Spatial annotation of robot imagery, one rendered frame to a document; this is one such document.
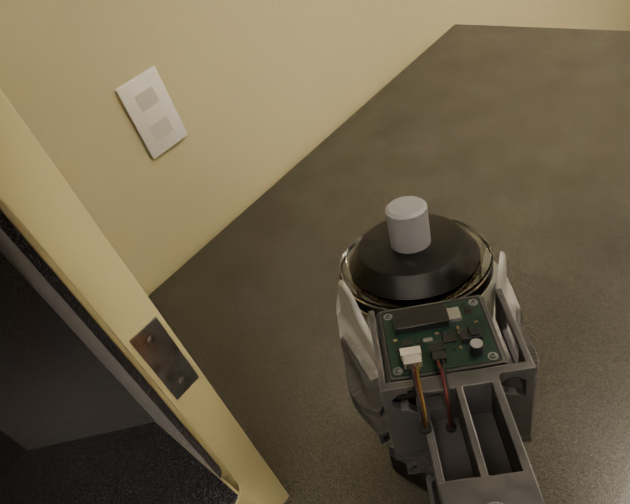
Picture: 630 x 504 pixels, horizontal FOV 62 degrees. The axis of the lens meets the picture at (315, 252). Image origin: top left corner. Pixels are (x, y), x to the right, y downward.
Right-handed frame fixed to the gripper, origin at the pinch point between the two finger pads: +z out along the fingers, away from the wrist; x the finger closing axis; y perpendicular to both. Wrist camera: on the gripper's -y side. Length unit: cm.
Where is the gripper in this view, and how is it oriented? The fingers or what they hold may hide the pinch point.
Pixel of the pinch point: (417, 286)
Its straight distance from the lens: 39.8
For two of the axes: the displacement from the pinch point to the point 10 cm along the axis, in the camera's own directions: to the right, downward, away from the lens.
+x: -9.8, 1.8, 1.1
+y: -2.1, -7.6, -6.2
